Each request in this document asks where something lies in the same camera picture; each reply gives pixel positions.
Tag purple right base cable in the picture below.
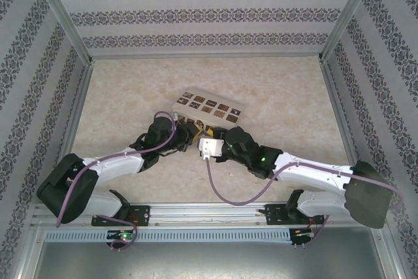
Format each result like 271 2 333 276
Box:
305 222 329 247

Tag aluminium table side rail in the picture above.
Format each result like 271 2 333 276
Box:
319 56 362 165
60 59 96 159

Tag grey slotted cable duct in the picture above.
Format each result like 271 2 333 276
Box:
43 228 292 244

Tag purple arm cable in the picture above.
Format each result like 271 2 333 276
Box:
205 157 404 211
56 111 180 227

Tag black mounting plate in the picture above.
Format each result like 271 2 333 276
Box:
91 205 152 227
263 203 297 227

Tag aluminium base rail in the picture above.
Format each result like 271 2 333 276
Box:
31 203 327 227

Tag white tray with brown squares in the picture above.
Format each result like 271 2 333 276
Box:
171 88 246 131

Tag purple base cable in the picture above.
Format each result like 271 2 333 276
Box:
305 222 329 247
93 213 138 251

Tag aluminium frame post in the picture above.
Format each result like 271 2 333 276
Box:
25 0 96 66
319 0 383 64

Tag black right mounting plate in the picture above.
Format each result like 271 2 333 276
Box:
263 203 297 227

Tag grey metal sheet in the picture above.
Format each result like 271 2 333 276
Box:
32 242 385 279

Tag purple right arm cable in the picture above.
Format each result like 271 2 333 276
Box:
205 157 404 211

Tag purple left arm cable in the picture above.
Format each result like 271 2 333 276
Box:
56 111 180 227

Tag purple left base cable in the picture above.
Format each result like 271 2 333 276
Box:
93 213 138 251

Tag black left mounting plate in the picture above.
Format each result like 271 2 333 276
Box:
91 205 152 227

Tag left circuit board green light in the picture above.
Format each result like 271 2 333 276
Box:
107 231 135 242

